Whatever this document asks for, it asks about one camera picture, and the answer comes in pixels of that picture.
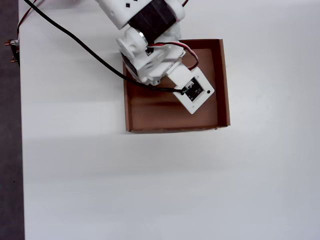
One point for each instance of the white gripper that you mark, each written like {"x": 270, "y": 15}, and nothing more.
{"x": 132, "y": 67}

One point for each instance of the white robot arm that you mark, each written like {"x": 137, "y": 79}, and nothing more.
{"x": 112, "y": 10}

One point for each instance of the brown cardboard box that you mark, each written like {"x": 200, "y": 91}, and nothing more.
{"x": 155, "y": 112}

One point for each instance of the metal table clamp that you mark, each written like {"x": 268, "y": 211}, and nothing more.
{"x": 15, "y": 53}

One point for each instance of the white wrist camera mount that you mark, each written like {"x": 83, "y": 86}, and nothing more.
{"x": 197, "y": 102}

